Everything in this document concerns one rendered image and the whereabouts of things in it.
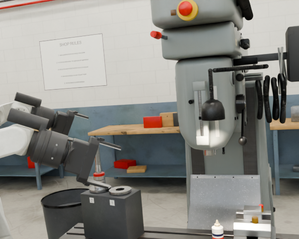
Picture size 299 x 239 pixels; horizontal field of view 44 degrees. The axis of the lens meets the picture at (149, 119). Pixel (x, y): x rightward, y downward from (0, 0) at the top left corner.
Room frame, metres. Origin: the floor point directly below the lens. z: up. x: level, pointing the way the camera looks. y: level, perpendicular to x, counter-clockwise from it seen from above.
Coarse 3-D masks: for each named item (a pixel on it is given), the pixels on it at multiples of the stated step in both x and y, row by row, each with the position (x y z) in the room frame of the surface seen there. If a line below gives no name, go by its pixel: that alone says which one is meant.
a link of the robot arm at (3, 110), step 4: (4, 104) 1.40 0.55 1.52; (8, 104) 1.40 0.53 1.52; (0, 108) 1.39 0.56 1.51; (4, 108) 1.40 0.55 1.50; (8, 108) 1.41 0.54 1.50; (0, 112) 1.39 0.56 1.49; (4, 112) 1.40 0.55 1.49; (8, 112) 1.41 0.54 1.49; (0, 116) 1.39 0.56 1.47; (4, 116) 1.40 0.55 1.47; (0, 120) 1.39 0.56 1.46; (4, 120) 1.40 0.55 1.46; (0, 124) 1.36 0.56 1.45
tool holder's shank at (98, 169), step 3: (99, 150) 1.47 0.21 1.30; (96, 153) 1.46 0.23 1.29; (99, 153) 1.47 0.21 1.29; (96, 156) 1.46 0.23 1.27; (99, 156) 1.47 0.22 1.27; (96, 159) 1.46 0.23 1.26; (99, 159) 1.47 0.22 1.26; (96, 162) 1.46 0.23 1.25; (99, 162) 1.47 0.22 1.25; (96, 165) 1.46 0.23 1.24; (99, 165) 1.46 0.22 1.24; (96, 168) 1.46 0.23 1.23; (99, 168) 1.46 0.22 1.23; (96, 171) 1.46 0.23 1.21; (99, 171) 1.46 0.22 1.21
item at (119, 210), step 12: (84, 192) 1.47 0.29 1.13; (96, 192) 1.43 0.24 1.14; (108, 192) 1.44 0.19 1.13; (120, 192) 1.38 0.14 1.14; (132, 192) 1.41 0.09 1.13; (84, 204) 1.44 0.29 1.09; (96, 204) 1.41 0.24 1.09; (108, 204) 1.38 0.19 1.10; (120, 204) 1.35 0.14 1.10; (132, 204) 1.39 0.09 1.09; (84, 216) 1.45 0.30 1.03; (96, 216) 1.42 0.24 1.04; (108, 216) 1.39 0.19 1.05; (120, 216) 1.36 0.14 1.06; (132, 216) 1.38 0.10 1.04; (84, 228) 1.45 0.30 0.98; (96, 228) 1.42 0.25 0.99; (108, 228) 1.39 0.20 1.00; (120, 228) 1.36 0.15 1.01; (132, 228) 1.37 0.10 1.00
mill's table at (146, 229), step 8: (80, 224) 1.60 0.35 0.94; (72, 232) 1.51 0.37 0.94; (80, 232) 1.51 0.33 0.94; (144, 232) 1.45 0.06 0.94; (152, 232) 1.46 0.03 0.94; (160, 232) 1.45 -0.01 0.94; (168, 232) 1.44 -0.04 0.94; (176, 232) 1.43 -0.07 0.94; (184, 232) 1.42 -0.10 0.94; (192, 232) 1.42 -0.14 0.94; (200, 232) 1.41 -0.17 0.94; (208, 232) 1.40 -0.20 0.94; (224, 232) 1.39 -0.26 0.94; (232, 232) 1.39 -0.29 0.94
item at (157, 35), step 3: (150, 33) 1.10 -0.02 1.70; (153, 33) 1.09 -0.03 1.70; (156, 33) 1.09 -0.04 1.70; (159, 33) 1.12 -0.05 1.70; (153, 36) 1.09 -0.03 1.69; (156, 36) 1.10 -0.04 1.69; (159, 36) 1.12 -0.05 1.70; (162, 36) 1.17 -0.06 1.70; (165, 36) 1.20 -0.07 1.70; (165, 39) 1.22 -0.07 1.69
